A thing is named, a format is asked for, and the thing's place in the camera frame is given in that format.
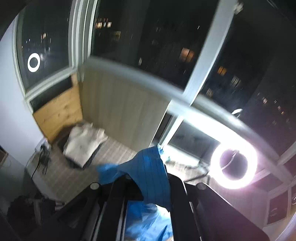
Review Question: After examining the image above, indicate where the blue striped garment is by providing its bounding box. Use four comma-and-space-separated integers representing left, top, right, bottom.
97, 145, 173, 240

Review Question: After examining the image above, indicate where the plaid checkered bed sheet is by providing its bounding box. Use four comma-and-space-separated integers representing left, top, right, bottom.
26, 137, 137, 202

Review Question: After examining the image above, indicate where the beige folded garment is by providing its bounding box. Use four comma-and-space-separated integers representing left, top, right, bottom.
64, 123, 108, 161

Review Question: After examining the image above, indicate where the dark grey folded cloth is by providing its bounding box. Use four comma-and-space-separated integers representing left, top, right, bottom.
57, 135, 101, 170

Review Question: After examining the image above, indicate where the white ring light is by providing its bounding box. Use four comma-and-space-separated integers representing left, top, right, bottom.
209, 142, 258, 189

